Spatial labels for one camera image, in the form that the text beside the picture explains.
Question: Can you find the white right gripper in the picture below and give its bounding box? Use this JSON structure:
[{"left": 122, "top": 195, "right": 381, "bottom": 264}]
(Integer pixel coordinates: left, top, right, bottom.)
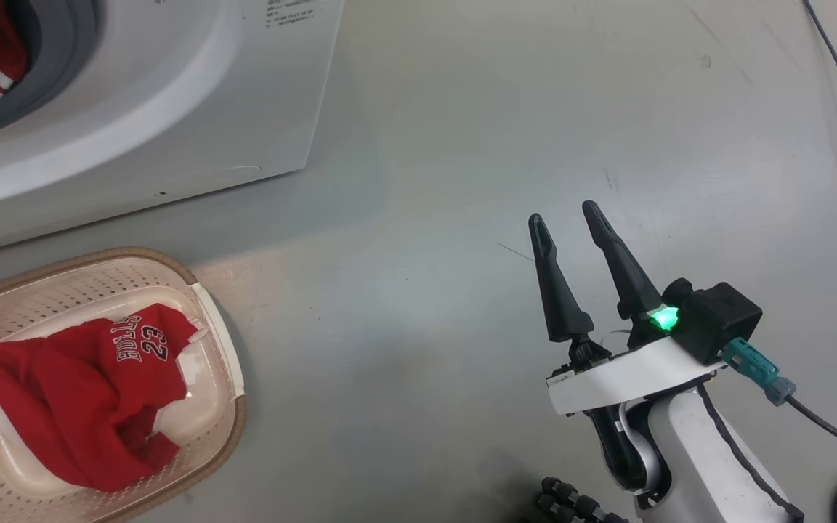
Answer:
[{"left": 527, "top": 200, "right": 724, "bottom": 416}]

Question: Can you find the white front-load washing machine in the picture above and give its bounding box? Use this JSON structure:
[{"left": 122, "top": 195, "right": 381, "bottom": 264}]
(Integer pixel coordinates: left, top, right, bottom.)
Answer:
[{"left": 0, "top": 0, "right": 347, "bottom": 259}]

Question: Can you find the cream perforated laundry basket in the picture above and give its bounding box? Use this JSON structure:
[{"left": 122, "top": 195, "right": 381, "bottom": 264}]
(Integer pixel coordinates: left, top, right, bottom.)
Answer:
[{"left": 0, "top": 247, "right": 248, "bottom": 523}]

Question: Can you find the teal right camera connector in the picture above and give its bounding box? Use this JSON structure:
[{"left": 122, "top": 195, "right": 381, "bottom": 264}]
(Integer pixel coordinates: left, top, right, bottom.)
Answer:
[{"left": 720, "top": 338, "right": 797, "bottom": 406}]

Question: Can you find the black ribbed hose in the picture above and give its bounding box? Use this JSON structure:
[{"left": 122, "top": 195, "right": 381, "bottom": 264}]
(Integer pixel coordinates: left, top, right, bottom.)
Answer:
[{"left": 535, "top": 476, "right": 630, "bottom": 523}]

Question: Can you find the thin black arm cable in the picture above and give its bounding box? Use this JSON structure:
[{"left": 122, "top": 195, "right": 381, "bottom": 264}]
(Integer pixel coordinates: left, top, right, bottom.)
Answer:
[{"left": 695, "top": 385, "right": 804, "bottom": 520}]

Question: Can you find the black right camera cable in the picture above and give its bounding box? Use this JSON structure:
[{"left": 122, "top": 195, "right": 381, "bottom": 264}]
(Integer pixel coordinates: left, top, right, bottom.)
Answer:
[{"left": 785, "top": 396, "right": 837, "bottom": 466}]

